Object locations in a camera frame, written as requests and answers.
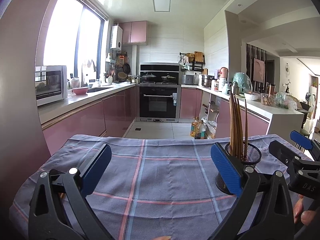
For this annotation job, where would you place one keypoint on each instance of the silver thermos bottle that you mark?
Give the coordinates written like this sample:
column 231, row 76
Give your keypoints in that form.
column 235, row 88

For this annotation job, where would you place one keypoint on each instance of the large kitchen window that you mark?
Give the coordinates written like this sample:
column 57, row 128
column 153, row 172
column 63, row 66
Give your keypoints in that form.
column 62, row 35

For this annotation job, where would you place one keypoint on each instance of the round wall clock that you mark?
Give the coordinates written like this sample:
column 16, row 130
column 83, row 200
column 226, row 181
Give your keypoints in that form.
column 288, row 69

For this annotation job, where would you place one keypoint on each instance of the blue plaid tablecloth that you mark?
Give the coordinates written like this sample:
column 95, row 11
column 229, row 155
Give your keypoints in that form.
column 162, row 180

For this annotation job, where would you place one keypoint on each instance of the pink wall painting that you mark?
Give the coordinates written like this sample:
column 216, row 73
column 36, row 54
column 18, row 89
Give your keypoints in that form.
column 259, row 70

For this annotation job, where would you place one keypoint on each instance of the person's right hand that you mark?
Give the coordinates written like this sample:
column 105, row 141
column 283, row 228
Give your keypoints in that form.
column 300, row 212

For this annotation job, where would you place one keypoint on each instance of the wooden slat partition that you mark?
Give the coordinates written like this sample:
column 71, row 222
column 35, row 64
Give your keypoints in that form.
column 250, row 55

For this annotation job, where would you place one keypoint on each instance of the black wall rack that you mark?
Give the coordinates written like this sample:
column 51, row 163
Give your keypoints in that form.
column 197, row 66

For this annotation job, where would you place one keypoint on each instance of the steel stock pot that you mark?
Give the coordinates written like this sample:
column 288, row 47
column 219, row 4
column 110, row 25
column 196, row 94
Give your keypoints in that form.
column 207, row 80

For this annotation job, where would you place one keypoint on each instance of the ceiling light panel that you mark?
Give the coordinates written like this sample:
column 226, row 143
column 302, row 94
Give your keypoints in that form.
column 161, row 3

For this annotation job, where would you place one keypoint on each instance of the black wok with glass lid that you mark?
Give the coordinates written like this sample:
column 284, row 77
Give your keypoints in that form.
column 168, row 78
column 148, row 77

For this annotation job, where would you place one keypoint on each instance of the pink kitchen base cabinets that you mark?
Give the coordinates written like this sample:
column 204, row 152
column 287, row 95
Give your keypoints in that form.
column 95, row 120
column 225, row 120

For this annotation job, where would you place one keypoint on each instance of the white plastic bag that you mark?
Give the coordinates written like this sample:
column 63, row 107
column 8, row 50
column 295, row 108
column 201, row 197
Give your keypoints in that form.
column 211, row 128

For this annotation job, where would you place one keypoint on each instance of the white toaster oven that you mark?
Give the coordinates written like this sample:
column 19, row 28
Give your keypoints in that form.
column 50, row 85

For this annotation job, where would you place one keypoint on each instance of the black frying pan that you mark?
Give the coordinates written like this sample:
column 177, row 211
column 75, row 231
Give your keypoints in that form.
column 127, row 68

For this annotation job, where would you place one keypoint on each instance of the pink wall cabinet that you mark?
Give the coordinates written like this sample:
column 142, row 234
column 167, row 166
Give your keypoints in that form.
column 136, row 32

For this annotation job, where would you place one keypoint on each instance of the dark oil bottle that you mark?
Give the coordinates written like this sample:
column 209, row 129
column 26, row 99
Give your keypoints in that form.
column 200, row 131

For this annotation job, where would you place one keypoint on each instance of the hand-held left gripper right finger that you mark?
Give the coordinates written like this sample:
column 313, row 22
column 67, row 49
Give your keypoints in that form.
column 225, row 170

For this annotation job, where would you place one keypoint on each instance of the black integrated stove with oven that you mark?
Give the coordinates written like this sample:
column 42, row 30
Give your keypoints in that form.
column 157, row 102

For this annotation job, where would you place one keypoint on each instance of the glass food container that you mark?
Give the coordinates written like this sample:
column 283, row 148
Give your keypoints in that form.
column 267, row 100

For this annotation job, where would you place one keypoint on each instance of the green mesh food cover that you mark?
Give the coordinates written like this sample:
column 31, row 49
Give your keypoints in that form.
column 242, row 82

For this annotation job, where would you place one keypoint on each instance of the wicker basket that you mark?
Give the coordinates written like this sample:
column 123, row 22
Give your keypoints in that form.
column 122, row 76

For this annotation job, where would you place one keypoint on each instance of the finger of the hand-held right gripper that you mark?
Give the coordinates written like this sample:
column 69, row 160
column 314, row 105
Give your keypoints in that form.
column 301, row 139
column 282, row 153

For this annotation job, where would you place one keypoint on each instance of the plastic bag of greens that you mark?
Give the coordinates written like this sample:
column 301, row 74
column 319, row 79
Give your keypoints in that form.
column 286, row 100

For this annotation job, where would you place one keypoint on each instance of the pink electric kettle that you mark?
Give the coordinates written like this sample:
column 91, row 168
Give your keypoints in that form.
column 223, row 72

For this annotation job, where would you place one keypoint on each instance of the kitchen sink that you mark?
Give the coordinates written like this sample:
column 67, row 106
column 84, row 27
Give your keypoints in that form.
column 100, row 89

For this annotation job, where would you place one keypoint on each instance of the wooden cutting board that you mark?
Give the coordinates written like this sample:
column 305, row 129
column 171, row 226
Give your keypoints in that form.
column 199, row 57

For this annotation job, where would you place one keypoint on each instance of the pink bowl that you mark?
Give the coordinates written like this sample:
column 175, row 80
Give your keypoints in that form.
column 80, row 91

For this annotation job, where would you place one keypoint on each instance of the white wall water heater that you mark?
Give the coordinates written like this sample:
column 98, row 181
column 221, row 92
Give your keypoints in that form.
column 116, row 37

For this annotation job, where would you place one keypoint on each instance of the bunch of wooden chopsticks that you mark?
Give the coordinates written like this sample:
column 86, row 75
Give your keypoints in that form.
column 235, row 125

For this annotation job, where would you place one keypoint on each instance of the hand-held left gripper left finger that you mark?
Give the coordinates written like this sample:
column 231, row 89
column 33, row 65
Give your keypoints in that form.
column 98, row 170

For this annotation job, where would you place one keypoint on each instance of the black mesh utensil holder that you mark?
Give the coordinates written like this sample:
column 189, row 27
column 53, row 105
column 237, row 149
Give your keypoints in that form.
column 252, row 155

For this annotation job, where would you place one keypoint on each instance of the small steel kettle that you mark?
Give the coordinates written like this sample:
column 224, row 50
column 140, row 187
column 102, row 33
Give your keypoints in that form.
column 135, row 79

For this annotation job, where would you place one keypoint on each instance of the white bowl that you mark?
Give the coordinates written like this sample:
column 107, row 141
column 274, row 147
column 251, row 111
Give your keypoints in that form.
column 252, row 96

